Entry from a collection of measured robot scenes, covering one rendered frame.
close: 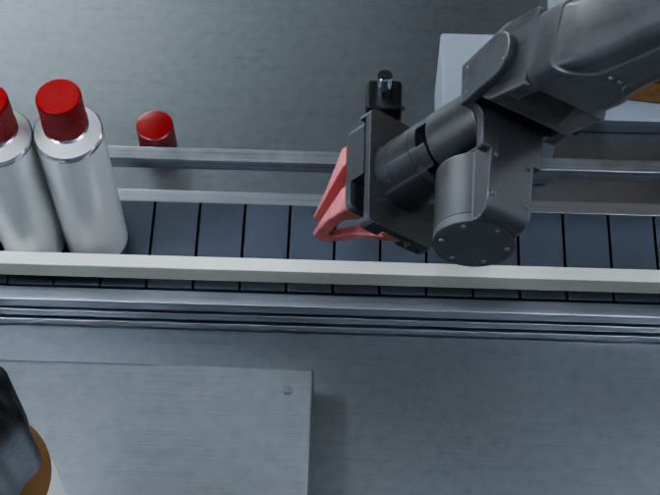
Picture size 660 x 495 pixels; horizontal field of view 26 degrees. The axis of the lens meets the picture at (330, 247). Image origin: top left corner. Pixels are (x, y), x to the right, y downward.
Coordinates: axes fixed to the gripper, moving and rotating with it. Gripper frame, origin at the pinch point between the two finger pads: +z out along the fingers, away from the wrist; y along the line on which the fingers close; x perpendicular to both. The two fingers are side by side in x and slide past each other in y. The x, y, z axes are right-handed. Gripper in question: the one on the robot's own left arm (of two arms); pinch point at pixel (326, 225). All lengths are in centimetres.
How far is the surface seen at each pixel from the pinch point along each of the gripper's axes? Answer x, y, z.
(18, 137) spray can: -24.6, 0.3, 5.5
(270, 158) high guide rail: -5.4, -4.3, 0.6
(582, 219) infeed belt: 20.0, -4.6, -9.6
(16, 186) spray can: -22.6, 2.0, 9.0
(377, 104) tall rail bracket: 0.6, -9.2, -5.4
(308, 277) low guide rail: 0.8, 3.3, 2.9
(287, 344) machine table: 4.2, 5.4, 10.0
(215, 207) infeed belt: -4.1, -4.7, 10.1
